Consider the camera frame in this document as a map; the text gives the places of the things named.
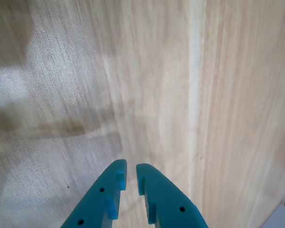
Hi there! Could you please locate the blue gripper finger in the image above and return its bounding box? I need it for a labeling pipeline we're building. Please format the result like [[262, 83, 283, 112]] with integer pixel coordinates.
[[135, 163, 209, 228], [60, 159, 128, 228]]

